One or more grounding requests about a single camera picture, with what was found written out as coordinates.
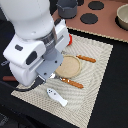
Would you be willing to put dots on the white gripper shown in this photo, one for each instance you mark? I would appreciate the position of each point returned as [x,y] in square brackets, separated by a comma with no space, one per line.
[41,57]

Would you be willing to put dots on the white toy fish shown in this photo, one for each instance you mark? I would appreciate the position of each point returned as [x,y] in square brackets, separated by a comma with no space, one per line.
[56,96]

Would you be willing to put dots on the brown toy sausage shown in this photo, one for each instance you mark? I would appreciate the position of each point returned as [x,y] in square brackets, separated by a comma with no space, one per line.
[9,78]

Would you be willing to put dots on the red toy tomato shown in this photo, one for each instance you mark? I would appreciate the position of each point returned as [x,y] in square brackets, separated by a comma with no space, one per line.
[70,39]

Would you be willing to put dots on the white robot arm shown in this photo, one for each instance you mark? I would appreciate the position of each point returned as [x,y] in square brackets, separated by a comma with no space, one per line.
[31,18]

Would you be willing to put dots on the tan round plate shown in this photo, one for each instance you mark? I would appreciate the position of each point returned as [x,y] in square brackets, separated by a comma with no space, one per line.
[70,67]

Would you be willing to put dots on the beige woven placemat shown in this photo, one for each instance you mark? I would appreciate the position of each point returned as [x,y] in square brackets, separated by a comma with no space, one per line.
[80,101]

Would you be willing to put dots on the grey toy pot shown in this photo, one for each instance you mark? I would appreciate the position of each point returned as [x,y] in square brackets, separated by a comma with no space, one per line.
[67,9]

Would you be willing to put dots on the beige bowl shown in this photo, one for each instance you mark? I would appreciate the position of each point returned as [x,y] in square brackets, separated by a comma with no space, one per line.
[122,14]

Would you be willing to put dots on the knife with orange handle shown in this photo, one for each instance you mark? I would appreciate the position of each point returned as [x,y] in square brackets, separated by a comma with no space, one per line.
[86,58]

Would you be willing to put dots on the fork with orange handle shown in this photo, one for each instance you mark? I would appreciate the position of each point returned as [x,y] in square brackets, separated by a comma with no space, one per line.
[66,80]

